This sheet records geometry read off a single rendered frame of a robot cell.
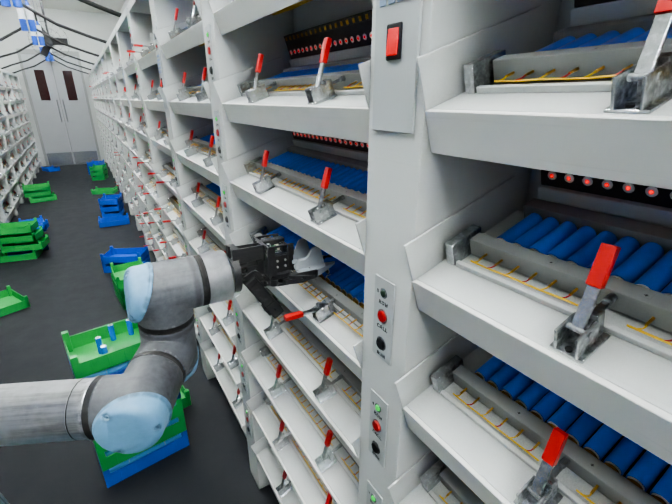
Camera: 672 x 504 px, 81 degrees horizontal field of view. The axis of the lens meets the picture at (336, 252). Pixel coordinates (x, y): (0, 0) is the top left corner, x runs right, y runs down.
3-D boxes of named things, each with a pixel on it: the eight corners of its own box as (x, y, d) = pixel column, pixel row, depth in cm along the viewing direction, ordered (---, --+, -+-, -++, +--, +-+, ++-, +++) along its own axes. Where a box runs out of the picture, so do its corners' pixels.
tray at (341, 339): (368, 388, 63) (353, 346, 59) (242, 263, 112) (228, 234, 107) (456, 320, 70) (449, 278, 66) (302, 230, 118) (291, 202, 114)
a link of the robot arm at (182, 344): (132, 398, 67) (120, 339, 62) (155, 353, 77) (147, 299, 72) (190, 398, 68) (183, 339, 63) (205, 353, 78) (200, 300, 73)
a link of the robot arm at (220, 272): (213, 312, 67) (198, 291, 75) (240, 306, 70) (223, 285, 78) (207, 264, 64) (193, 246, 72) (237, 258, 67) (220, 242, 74)
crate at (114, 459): (102, 472, 140) (98, 455, 137) (91, 437, 155) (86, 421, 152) (187, 430, 158) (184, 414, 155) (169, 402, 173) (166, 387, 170)
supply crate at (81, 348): (76, 380, 126) (70, 359, 123) (66, 351, 140) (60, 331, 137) (172, 345, 144) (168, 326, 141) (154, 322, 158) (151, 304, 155)
